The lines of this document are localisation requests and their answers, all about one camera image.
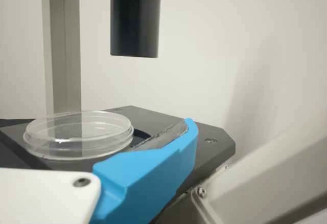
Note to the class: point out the petri dish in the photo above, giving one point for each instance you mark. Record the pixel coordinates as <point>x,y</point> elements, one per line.
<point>76,137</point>

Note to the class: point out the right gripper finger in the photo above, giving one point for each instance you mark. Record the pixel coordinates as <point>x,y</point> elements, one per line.
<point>150,175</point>

